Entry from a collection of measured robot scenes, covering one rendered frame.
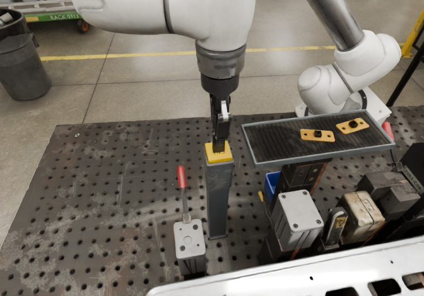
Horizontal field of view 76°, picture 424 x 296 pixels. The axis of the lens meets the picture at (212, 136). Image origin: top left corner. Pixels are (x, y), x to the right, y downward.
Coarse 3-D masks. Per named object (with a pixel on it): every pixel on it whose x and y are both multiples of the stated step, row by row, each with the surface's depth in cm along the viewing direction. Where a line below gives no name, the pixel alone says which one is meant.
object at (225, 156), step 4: (208, 144) 70; (208, 148) 69; (228, 148) 69; (208, 152) 68; (212, 152) 68; (220, 152) 68; (224, 152) 68; (228, 152) 68; (208, 156) 67; (212, 156) 67; (216, 156) 67; (220, 156) 67; (224, 156) 67; (228, 156) 67; (208, 160) 67; (212, 160) 67; (216, 160) 67; (220, 160) 67; (224, 160) 67; (228, 160) 68
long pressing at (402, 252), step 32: (320, 256) 65; (352, 256) 66; (384, 256) 66; (416, 256) 66; (160, 288) 61; (192, 288) 61; (224, 288) 61; (256, 288) 61; (288, 288) 61; (320, 288) 61
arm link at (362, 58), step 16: (320, 0) 90; (336, 0) 90; (320, 16) 95; (336, 16) 93; (352, 16) 95; (336, 32) 97; (352, 32) 97; (368, 32) 101; (336, 48) 108; (352, 48) 101; (368, 48) 99; (384, 48) 100; (336, 64) 111; (352, 64) 103; (368, 64) 102; (384, 64) 102; (352, 80) 107; (368, 80) 107
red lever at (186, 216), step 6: (180, 168) 67; (180, 174) 67; (180, 180) 67; (180, 186) 66; (186, 186) 67; (186, 198) 67; (186, 204) 66; (186, 210) 66; (186, 216) 65; (186, 222) 65
